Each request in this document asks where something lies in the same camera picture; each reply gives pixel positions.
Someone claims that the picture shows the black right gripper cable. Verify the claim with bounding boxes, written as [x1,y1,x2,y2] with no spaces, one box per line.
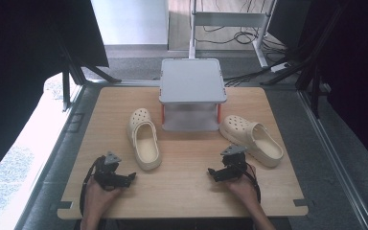
[242,162,263,204]

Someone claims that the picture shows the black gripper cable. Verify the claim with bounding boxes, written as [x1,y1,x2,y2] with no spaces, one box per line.
[242,162,263,204]
[79,155,107,218]

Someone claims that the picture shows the white metal stand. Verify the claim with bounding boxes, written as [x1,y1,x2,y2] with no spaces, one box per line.
[188,0,278,69]

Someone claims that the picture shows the metal floor rail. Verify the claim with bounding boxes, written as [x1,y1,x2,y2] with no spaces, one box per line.
[296,81,368,230]

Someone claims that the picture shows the dark curtain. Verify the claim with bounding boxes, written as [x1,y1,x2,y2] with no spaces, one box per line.
[0,0,110,190]
[295,0,368,177]

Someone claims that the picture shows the black floor cables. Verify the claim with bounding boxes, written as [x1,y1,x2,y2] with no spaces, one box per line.
[194,0,293,88]

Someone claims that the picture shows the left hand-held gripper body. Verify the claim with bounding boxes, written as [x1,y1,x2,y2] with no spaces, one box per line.
[93,150,132,192]

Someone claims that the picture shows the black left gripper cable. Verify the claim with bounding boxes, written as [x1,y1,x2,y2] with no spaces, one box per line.
[79,155,107,218]

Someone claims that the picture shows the grey two-tier shoe rack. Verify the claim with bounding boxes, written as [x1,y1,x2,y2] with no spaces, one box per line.
[158,57,228,132]

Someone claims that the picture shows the white power strip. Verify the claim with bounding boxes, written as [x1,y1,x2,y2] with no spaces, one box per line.
[269,61,290,74]

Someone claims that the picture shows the black tripod stand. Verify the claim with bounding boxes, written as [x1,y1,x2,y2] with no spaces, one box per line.
[260,0,349,120]
[56,37,123,113]

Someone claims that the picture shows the person's left hand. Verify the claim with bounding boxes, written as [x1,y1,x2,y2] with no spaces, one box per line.
[83,176,125,219]

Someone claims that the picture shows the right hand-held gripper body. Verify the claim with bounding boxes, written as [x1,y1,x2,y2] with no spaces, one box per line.
[219,144,249,180]

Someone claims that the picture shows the cream clog shoe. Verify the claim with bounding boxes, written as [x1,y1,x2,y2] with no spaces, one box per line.
[126,107,163,172]
[218,114,285,169]

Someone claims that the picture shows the person's right hand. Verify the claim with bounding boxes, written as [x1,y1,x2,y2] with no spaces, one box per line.
[225,163,261,209]

